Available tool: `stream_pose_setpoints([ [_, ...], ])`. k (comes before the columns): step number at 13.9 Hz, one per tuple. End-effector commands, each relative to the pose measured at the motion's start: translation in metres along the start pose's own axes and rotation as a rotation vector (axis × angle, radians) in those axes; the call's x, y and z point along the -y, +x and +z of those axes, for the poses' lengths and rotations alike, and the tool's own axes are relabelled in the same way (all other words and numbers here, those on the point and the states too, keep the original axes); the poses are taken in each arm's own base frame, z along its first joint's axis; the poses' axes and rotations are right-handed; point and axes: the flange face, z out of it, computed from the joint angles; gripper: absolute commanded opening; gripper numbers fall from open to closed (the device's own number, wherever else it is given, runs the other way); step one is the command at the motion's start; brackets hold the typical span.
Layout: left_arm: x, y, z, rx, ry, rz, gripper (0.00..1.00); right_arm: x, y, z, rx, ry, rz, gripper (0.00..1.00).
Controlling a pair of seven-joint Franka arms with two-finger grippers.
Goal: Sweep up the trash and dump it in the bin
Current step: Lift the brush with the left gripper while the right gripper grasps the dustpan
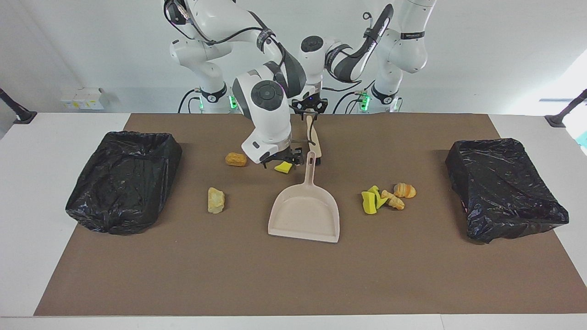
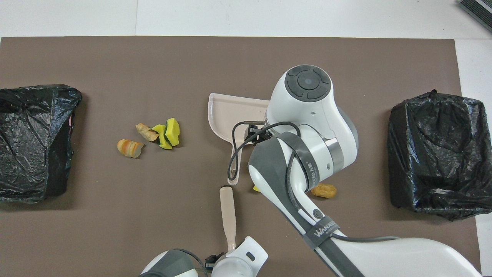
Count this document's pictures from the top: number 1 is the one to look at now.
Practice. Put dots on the beige hand brush black bristles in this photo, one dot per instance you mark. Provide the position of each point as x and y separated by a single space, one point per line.
315 145

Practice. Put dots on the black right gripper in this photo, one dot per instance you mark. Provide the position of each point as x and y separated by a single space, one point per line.
282 156

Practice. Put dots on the small all-yellow sponge scrap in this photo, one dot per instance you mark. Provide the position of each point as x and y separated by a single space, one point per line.
283 168

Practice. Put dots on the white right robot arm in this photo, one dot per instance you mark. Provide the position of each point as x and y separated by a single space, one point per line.
268 119

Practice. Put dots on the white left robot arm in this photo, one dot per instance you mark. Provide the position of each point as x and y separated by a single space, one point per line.
403 50

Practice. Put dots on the black trash bag bin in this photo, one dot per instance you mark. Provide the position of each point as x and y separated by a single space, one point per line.
504 192
119 192

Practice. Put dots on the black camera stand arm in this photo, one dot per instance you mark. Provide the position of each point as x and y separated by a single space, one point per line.
16 111
566 111

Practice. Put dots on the brown fried nugget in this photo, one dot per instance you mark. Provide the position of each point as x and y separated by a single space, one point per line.
235 159

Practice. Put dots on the pale round bread piece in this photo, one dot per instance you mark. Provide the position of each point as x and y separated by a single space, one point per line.
395 201

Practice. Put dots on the white wall box yellow label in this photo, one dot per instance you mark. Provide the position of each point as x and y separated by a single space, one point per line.
68 102
97 98
81 101

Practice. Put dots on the teal background object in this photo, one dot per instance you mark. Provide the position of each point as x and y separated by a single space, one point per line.
582 140

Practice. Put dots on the pale angular bread chunk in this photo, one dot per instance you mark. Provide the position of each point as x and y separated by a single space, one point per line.
215 201

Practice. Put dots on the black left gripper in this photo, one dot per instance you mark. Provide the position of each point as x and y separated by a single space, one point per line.
311 101

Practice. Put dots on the beige plastic dustpan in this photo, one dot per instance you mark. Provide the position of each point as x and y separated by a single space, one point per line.
305 215

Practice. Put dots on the brown table mat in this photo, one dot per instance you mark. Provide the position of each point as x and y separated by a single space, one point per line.
229 275

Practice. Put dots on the striped orange croissant piece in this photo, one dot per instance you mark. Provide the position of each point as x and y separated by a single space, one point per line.
406 190

